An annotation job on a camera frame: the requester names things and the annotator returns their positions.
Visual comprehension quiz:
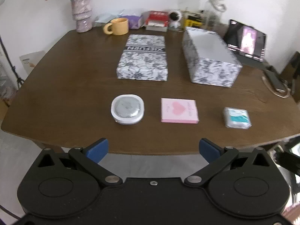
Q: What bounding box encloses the clear floss pick box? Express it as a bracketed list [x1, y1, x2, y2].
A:
[223, 107, 252, 130]

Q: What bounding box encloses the round white grey container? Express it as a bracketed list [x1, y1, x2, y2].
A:
[111, 94, 144, 125]

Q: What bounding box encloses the pink heart box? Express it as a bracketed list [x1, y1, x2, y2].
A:
[161, 98, 199, 124]

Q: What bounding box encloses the floral box lid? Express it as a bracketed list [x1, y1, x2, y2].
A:
[116, 34, 168, 81]

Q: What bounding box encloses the open floral storage box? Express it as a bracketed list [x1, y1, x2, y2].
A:
[182, 27, 243, 88]

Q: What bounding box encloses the black smartphone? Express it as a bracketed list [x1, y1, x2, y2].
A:
[264, 70, 288, 94]

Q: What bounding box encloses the glass shelf with items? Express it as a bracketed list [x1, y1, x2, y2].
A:
[0, 64, 17, 100]

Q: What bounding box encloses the dark wooden chair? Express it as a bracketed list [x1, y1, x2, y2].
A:
[280, 51, 300, 104]

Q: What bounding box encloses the white paper bag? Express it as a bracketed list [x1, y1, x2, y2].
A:
[19, 50, 46, 75]

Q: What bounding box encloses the black tablet with case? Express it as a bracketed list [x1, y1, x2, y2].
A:
[223, 19, 266, 70]

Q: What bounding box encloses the yellow ceramic mug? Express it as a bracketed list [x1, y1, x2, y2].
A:
[103, 18, 129, 36]

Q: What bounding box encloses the yellow black box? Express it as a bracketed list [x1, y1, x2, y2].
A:
[184, 10, 204, 28]

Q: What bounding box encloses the purple tissue pack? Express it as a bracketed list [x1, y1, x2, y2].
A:
[121, 15, 143, 29]

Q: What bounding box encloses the purple white ceramic vase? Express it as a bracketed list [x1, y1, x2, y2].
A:
[71, 0, 93, 33]

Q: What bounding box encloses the red box stack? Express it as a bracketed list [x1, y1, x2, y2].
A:
[145, 11, 169, 32]

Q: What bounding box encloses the white charging cable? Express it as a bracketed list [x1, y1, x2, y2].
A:
[262, 76, 291, 99]

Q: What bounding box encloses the white round security camera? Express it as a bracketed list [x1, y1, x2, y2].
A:
[168, 10, 183, 31]

